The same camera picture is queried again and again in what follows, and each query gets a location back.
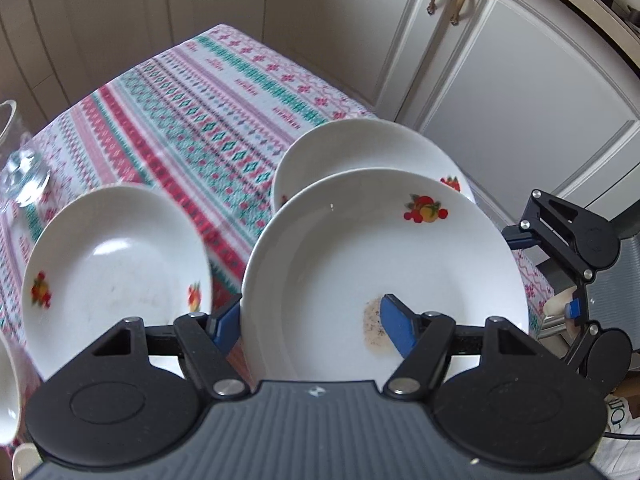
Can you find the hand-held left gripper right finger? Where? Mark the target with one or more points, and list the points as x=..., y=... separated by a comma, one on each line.
x=397, y=322

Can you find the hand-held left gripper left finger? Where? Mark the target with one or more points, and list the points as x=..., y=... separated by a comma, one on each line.
x=227, y=322

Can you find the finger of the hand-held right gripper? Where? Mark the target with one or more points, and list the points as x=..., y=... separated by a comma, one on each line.
x=520, y=240
x=573, y=308

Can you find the white plate with fruit print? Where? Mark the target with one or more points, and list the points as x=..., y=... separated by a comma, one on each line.
x=110, y=260
x=360, y=150
x=325, y=270

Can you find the white printed cloth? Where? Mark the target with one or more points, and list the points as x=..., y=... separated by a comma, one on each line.
x=622, y=452

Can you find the patterned red green tablecloth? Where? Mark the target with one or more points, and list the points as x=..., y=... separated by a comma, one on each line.
x=200, y=110

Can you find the beige kitchen countertop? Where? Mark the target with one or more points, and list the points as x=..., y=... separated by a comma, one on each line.
x=590, y=12

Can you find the clear glass mug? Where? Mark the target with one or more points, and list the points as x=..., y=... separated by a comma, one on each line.
x=22, y=175

